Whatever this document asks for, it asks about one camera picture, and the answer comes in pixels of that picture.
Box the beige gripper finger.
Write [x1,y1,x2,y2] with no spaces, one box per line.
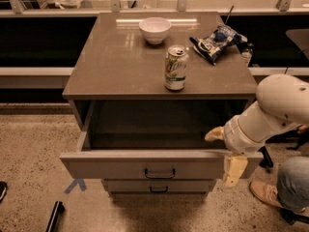
[205,127,224,142]
[223,156,248,188]

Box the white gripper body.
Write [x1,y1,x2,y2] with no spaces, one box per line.
[223,115,265,157]

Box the grey top drawer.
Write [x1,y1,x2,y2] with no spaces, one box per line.
[59,100,265,181]

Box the grey drawer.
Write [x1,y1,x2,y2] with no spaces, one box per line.
[59,100,265,181]
[102,180,216,194]

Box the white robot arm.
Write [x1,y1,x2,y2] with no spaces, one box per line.
[205,74,309,188]

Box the grey drawer cabinet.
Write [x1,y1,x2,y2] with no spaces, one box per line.
[62,11,259,199]

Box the grey bottom drawer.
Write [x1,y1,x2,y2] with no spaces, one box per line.
[102,180,216,194]

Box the black stand leg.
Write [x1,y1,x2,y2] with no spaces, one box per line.
[260,147,273,169]

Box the tan shoe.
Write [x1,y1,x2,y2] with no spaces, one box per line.
[249,181,282,208]

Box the person leg in jeans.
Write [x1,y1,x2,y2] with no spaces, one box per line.
[276,157,309,210]

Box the plastic water bottle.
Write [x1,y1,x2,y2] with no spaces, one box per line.
[241,43,254,66]

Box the green white soda can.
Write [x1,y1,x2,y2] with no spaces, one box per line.
[164,44,189,91]

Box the blue white chip bag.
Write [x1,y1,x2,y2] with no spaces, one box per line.
[189,24,247,65]

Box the white ceramic bowl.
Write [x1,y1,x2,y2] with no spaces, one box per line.
[139,17,171,44]

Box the blue tape cross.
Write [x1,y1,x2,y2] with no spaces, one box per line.
[65,179,87,194]

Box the black object lower left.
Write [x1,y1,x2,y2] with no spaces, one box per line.
[45,201,65,232]

